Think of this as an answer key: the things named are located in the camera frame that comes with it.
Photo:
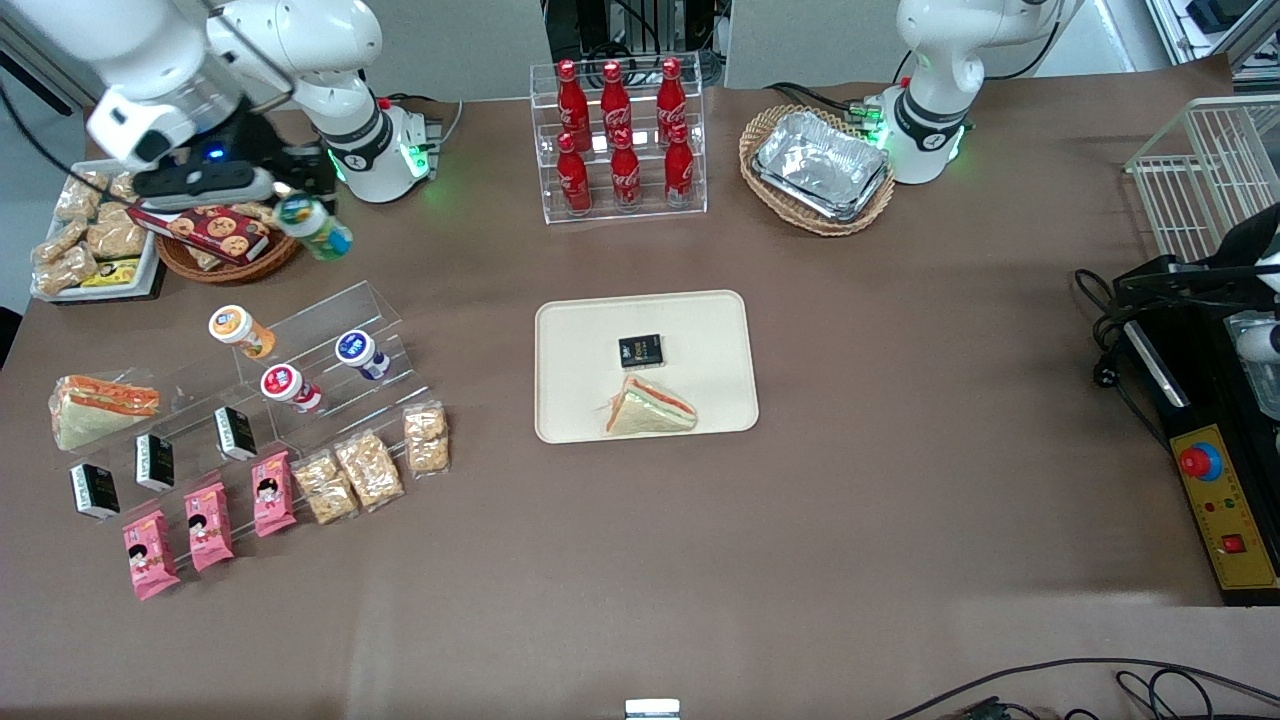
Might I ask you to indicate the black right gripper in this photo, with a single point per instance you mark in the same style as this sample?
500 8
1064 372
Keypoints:
266 147

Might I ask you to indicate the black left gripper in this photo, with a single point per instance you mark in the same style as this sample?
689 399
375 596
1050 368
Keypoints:
1243 243

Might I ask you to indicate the green gum bottle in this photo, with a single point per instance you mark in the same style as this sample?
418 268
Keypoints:
320 235

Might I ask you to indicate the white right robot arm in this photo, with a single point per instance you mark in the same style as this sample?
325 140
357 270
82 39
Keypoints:
150 40

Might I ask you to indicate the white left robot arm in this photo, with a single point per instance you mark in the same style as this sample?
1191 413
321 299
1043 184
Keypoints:
930 60

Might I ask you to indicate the orange gum bottle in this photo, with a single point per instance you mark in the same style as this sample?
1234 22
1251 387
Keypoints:
235 326

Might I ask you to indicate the blue gum bottle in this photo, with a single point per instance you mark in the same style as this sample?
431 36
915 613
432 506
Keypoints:
356 350

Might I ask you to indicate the red gum bottle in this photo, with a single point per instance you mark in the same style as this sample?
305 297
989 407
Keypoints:
285 383

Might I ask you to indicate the beige serving tray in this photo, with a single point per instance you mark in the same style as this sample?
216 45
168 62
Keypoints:
700 330

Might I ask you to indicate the clear cereal snack packet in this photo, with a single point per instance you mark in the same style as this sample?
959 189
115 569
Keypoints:
120 187
80 198
58 240
66 270
116 240
262 213
205 259

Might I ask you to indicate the brown wicker basket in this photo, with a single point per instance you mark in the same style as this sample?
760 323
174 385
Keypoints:
280 258

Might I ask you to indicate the red cookie box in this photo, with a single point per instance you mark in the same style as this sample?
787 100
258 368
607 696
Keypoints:
215 232

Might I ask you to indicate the clear acrylic tiered stand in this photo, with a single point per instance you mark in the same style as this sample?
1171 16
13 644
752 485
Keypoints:
320 320

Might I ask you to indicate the white plastic bin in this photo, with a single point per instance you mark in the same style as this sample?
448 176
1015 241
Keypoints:
150 275

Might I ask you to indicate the yellow snack pack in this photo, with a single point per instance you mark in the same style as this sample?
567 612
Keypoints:
112 273

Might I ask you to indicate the black control box yellow panel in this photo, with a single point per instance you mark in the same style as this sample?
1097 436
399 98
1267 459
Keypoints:
1225 520

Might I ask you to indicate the small black carton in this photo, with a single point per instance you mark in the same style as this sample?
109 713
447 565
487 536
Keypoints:
155 461
95 491
640 351
236 433

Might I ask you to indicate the red cola bottle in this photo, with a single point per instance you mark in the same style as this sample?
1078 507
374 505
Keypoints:
625 175
679 170
670 98
572 100
614 100
573 180

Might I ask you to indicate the short clear-wrapped granola bar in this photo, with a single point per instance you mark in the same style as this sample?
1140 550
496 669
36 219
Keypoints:
426 438

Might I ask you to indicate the clear acrylic bottle rack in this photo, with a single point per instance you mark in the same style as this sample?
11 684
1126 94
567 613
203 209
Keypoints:
600 217

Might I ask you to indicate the plastic-wrapped triangle sandwich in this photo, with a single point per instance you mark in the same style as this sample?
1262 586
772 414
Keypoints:
650 412
100 410

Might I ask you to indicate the pink snack pack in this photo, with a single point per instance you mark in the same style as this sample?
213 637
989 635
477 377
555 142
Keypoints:
209 527
273 493
150 555

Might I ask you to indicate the black equipment rack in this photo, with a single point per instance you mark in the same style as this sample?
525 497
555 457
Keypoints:
590 20

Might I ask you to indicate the stacked aluminium foil trays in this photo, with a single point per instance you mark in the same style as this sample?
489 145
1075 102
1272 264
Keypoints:
820 165

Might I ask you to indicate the light wicker basket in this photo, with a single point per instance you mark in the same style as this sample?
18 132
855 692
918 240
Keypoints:
762 125

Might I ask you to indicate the small silver metal block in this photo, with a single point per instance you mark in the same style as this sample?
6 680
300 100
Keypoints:
652 709

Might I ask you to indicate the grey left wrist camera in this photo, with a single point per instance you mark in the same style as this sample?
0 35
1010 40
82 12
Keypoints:
1262 342

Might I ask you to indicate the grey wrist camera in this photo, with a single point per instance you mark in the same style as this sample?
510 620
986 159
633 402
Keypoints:
1262 342
200 185

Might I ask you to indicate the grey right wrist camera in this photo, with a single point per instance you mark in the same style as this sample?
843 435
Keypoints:
200 185

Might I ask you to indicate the aluminium frame shelf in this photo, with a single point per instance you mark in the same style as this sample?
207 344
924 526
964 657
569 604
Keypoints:
1250 40

